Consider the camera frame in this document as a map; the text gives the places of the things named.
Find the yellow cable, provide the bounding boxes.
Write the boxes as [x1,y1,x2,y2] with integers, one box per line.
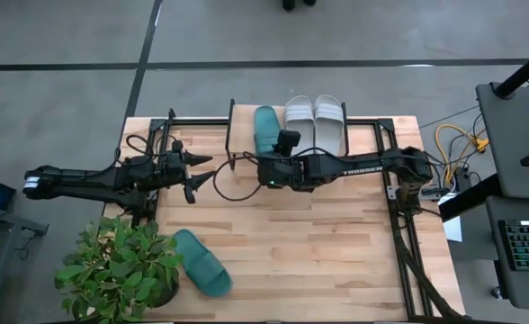
[434,123,490,181]

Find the black braided cable sleeve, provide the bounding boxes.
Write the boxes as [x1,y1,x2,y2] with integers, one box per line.
[394,197,466,323]

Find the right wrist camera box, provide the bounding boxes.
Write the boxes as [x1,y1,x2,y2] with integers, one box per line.
[278,129,301,146]

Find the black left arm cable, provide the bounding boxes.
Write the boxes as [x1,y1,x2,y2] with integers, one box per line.
[113,133,175,167]

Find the black aluminium rig frame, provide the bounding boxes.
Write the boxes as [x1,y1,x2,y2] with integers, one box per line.
[145,107,435,319]

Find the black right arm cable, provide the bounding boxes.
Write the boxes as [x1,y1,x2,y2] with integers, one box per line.
[212,150,265,203]

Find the wooden shelf black metal legs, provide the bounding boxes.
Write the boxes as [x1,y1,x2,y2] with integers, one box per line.
[225,98,349,173]

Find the green rubber slide sandal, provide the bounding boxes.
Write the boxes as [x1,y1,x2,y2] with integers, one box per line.
[253,105,282,157]
[173,229,233,298]

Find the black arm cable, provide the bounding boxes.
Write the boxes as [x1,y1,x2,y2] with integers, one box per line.
[113,133,175,167]
[212,150,265,203]

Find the green leafy plant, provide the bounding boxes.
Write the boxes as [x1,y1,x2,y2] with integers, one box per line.
[53,215,184,324]

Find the black plant pot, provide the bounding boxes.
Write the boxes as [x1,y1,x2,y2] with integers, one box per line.
[149,278,180,310]

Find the white paper sheet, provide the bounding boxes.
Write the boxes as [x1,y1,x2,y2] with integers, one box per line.
[438,192,464,244]

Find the grey desk top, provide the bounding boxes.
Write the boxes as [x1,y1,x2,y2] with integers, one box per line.
[474,82,529,202]

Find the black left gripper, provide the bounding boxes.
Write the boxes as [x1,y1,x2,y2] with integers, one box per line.
[156,139,217,205]

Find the black monitor pole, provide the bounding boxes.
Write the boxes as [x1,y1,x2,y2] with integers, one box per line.
[492,41,529,99]

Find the grey rubber slide sandal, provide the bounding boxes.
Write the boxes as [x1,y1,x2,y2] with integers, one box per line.
[283,94,316,157]
[313,94,345,157]

